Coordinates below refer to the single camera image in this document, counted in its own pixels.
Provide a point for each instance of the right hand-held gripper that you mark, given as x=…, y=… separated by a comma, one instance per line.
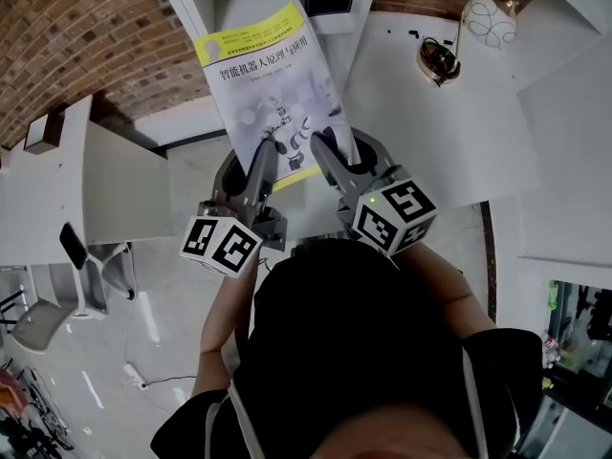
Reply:
x=392, y=218

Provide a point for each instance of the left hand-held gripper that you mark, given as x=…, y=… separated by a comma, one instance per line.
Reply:
x=225, y=246

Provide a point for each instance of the yellow and white book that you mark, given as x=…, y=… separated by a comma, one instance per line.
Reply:
x=268, y=89

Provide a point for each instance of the person's left forearm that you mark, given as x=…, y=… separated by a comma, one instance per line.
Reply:
x=225, y=313

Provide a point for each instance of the person's right forearm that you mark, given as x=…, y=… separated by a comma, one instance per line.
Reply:
x=430, y=280

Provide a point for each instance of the white desk with drawers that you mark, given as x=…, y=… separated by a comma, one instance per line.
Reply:
x=454, y=137

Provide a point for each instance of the small black object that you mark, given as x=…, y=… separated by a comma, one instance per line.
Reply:
x=414, y=33

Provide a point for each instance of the black floor edge strip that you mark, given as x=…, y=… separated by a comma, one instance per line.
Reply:
x=488, y=266

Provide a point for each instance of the person's black shirt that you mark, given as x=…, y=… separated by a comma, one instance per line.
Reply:
x=354, y=333

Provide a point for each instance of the black phone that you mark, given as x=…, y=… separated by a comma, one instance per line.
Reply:
x=73, y=246

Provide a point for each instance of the gold lamp with white shade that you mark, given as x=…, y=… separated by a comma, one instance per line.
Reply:
x=492, y=22

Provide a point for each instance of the plain white side table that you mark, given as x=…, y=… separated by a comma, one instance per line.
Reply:
x=38, y=199

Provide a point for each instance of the brown and white box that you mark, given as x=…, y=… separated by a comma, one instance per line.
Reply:
x=40, y=134

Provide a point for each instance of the white power strip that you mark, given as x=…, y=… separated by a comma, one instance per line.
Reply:
x=135, y=376

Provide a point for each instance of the green bottle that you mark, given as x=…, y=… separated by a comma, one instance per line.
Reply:
x=553, y=295

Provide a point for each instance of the white office chair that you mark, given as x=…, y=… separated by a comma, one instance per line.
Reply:
x=40, y=323

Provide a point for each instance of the red label bottle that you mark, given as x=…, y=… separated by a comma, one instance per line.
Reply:
x=551, y=349

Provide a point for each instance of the black stand legs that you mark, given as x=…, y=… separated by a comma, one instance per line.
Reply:
x=9, y=313

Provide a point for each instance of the person's face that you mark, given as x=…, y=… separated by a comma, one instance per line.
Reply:
x=406, y=435

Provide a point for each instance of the black framed glass door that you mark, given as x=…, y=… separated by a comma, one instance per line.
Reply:
x=574, y=352

